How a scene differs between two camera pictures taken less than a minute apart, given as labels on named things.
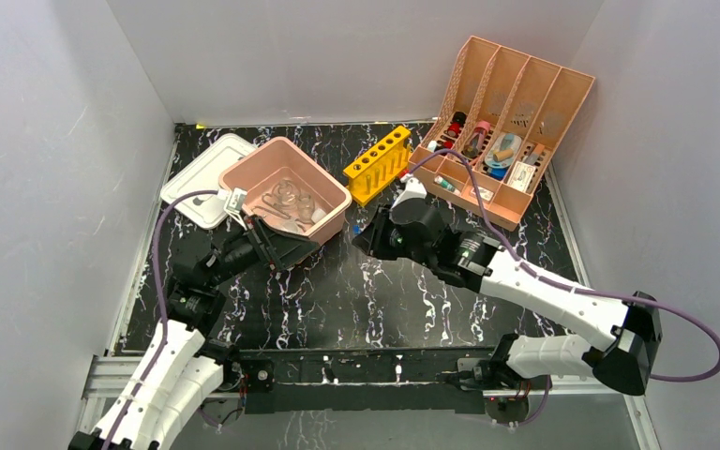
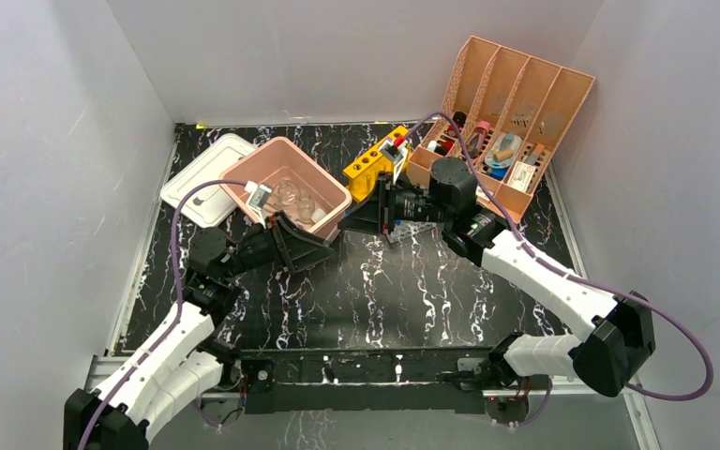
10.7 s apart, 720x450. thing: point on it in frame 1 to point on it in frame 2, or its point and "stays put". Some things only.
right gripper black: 371,240 to 368,217
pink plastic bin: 287,185 stays put
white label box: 521,175 stays put
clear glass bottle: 305,209 stays put
